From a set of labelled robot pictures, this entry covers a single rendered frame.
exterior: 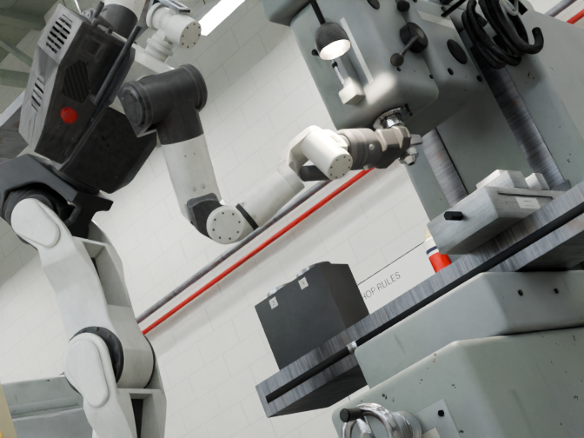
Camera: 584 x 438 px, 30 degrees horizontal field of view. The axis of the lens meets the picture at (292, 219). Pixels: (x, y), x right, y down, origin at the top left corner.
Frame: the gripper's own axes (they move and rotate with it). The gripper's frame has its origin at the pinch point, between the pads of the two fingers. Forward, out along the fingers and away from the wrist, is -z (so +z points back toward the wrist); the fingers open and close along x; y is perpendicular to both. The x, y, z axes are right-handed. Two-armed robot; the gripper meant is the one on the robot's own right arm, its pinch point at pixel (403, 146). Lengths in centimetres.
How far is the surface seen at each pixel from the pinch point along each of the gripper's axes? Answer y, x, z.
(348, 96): -11.3, -3.2, 12.7
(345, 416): 58, -14, 55
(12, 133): -234, 367, -98
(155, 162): -300, 530, -297
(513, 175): 21.8, -24.2, 1.0
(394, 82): -9.7, -10.7, 5.8
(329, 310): 24.3, 30.0, 12.4
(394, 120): -5.7, -2.0, 1.4
